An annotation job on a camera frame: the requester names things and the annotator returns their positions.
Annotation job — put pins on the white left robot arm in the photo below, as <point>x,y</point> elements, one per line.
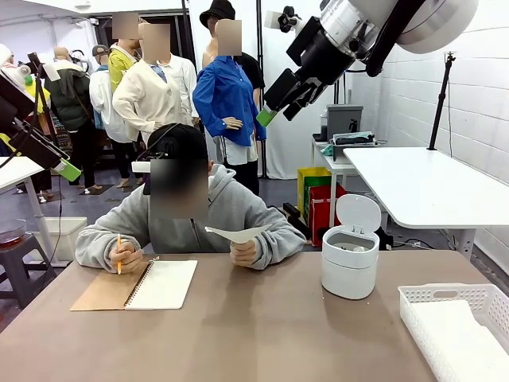
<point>8,79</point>

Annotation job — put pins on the spiral notebook with brown cover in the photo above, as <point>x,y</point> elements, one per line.
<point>163,284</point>

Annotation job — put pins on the black bucket hat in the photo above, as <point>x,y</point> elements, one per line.
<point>216,10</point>

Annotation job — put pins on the white paper sheet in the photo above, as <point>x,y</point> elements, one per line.
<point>242,235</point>

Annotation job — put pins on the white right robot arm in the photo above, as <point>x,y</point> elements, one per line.
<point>429,24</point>

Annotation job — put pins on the black tripod pole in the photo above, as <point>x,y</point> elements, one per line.
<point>439,111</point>

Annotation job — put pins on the red bag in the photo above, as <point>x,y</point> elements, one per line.
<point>322,215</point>

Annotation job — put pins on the large white table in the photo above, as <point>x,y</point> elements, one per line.
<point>429,187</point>

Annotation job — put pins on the grey box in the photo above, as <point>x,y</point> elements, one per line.
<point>346,119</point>

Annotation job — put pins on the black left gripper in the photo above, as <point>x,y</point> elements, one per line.
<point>12,103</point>

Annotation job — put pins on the white trash bin with lid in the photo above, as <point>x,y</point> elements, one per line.
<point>348,274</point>

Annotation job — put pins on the person's left forearm grey sleeve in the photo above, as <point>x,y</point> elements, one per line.
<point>278,246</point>

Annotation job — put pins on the mannequin in black t-shirt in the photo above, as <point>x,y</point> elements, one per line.
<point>254,75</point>

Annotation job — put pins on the white paper stack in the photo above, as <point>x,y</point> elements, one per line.
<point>457,338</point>

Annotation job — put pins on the mannequin in cream cardigan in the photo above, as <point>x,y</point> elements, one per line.
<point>147,99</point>

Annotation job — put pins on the mannequin in white shirt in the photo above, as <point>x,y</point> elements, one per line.
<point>187,87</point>

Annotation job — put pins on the mannequin in dark green jacket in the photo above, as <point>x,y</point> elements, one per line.
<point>67,103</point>

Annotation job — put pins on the mannequin in blue shirt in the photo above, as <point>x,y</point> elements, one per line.
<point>226,95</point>

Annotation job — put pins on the white tilted desk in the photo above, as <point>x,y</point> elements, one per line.
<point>16,169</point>

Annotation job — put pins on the yellow pencil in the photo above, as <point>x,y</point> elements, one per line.
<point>119,238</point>

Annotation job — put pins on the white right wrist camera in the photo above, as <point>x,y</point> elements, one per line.
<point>274,19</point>

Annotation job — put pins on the yellow bag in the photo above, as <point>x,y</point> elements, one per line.
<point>312,172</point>

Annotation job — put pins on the black wooden blocks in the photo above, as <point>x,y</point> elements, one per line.
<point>296,217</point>

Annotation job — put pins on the white perforated plastic basket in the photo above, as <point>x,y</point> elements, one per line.
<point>413,318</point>

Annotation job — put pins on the black stand pole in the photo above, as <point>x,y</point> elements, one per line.
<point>260,40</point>

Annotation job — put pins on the person's left hand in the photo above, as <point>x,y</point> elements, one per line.
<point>243,254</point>

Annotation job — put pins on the dark grey stool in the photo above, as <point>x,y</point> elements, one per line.
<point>16,258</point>

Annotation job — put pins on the person in grey hoodie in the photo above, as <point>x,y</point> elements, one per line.
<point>238,207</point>

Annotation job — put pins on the black cap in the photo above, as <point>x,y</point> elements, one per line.
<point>187,141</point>

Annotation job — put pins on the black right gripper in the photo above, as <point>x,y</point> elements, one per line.
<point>324,59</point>

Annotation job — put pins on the white head-mounted camera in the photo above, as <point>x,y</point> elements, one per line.
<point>140,167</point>

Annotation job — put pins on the small white side table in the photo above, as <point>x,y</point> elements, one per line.
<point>336,167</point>

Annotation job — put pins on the grey tray with tools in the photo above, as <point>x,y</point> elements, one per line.
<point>352,145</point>

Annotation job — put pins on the person's right hand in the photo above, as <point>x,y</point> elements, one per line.
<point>129,258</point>

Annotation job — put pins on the mannequin in yellow jacket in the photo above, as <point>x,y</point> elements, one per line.
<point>117,67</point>

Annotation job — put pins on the person's right forearm grey sleeve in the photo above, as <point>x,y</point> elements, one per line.
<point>93,246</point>

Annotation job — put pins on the white storage bin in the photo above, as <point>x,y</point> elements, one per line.
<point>71,238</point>

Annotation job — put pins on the clear bowl with red liquid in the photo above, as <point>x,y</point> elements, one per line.
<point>12,231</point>

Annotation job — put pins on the mannequin in white hoodie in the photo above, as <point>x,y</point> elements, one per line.
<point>101,95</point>

